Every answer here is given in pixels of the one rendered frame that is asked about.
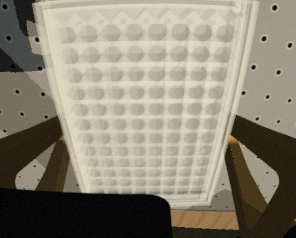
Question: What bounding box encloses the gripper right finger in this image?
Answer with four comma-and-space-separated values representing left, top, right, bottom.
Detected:
224, 115, 296, 238

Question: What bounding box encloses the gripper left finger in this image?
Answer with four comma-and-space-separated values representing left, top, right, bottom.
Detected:
0, 115, 70, 192

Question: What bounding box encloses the clear plastic lid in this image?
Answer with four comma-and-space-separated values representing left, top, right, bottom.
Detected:
32, 0, 260, 207

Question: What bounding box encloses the grey flat base plate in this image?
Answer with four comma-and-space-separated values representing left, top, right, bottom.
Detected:
0, 0, 296, 212

